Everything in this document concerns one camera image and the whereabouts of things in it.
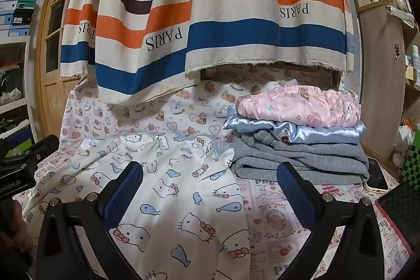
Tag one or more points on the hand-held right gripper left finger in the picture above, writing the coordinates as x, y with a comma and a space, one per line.
126, 191

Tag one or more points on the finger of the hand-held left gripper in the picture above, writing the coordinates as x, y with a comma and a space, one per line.
46, 145

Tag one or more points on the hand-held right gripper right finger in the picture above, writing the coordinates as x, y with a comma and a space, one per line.
293, 194

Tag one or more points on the white cat print pants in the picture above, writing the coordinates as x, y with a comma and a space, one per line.
170, 188

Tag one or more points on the person's left hand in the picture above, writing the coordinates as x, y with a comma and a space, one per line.
19, 227

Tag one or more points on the strawberry print blanket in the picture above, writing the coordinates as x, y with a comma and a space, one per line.
272, 221

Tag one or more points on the grey folded sweatpants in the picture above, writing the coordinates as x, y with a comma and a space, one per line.
311, 158

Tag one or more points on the wooden door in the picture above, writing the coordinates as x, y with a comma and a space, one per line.
52, 86

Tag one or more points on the light blue satin garment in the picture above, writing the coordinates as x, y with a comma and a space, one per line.
256, 129

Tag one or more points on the white shelf unit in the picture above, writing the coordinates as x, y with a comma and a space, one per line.
24, 70

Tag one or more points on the white smartphone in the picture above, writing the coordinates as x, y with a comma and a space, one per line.
375, 176

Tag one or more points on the pink printed folded pajamas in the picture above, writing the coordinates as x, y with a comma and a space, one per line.
295, 106

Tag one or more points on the bear print bedsheet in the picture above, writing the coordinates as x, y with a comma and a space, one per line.
183, 116

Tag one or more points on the dark tablet with pink case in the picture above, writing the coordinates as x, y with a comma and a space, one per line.
400, 214

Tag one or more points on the white plastic bag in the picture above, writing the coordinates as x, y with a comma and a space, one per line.
403, 142

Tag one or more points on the green checkered bag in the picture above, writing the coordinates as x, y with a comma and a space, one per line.
411, 162

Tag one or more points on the brown wooden cabinet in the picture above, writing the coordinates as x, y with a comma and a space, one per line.
377, 86

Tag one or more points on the stack of shoe boxes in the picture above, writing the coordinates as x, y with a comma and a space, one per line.
16, 11

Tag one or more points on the bear sticker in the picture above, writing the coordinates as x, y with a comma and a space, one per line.
398, 49

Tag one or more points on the striped hanging curtain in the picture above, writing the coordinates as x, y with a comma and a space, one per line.
210, 21

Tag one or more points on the white lint roller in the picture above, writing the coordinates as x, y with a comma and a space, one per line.
402, 16

